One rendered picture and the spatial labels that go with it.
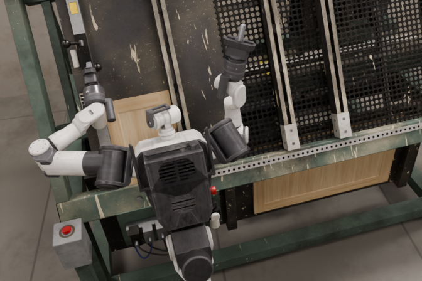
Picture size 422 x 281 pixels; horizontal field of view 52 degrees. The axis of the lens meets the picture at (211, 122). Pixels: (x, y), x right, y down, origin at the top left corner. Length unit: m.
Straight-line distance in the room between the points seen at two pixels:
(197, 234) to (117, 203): 0.60
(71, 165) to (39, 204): 1.89
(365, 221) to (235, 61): 1.56
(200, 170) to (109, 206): 0.77
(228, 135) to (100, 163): 0.47
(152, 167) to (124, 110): 0.68
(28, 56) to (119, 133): 0.52
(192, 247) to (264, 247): 1.12
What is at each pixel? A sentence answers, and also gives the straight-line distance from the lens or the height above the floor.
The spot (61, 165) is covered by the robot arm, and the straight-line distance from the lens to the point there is 1.67.
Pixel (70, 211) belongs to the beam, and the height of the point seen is 0.86.
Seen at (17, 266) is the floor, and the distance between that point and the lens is 3.22.
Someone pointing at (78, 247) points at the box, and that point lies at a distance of 1.98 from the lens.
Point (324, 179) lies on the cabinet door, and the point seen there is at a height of 0.41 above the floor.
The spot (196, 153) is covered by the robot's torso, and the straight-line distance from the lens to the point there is 1.44.
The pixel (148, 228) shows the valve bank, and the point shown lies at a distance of 2.10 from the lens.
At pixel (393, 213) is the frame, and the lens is 2.97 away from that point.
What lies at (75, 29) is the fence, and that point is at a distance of 2.06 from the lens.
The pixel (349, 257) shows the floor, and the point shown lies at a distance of 2.93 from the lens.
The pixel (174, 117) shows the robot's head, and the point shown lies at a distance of 1.60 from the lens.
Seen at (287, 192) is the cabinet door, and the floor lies 0.37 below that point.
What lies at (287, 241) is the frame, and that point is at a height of 0.18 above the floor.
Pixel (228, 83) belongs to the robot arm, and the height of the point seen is 1.43.
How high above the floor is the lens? 2.39
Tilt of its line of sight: 39 degrees down
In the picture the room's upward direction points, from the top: 6 degrees counter-clockwise
